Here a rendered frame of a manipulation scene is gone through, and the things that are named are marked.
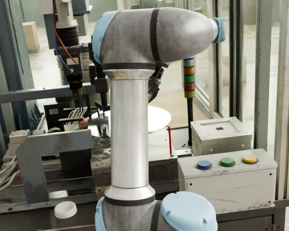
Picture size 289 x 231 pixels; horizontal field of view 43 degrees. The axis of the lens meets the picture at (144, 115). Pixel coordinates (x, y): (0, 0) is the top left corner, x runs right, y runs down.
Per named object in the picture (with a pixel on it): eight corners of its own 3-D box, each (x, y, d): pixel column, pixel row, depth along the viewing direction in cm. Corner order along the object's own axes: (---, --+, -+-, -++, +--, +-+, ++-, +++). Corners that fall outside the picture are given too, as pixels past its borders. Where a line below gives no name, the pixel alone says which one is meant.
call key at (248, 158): (253, 159, 114) (253, 153, 113) (258, 165, 110) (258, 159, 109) (241, 161, 114) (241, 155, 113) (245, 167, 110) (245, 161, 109)
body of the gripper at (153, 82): (132, 86, 129) (148, 55, 126) (137, 84, 137) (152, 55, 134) (151, 96, 128) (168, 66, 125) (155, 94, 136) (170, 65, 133)
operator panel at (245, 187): (261, 188, 124) (263, 147, 118) (275, 206, 113) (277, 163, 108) (179, 199, 122) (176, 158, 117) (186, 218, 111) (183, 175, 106)
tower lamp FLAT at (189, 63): (192, 63, 149) (192, 56, 148) (195, 66, 145) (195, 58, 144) (181, 65, 149) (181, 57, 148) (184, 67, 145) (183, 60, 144)
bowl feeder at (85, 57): (117, 99, 231) (110, 41, 218) (119, 115, 202) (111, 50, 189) (67, 104, 229) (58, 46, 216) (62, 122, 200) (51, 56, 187)
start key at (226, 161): (231, 162, 113) (231, 156, 113) (235, 168, 110) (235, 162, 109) (218, 163, 113) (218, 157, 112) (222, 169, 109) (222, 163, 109)
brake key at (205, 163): (208, 164, 113) (208, 159, 112) (212, 171, 109) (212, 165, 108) (196, 166, 113) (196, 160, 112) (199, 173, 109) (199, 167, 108)
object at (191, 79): (193, 79, 152) (192, 72, 151) (195, 82, 147) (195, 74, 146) (182, 80, 151) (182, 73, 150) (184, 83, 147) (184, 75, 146)
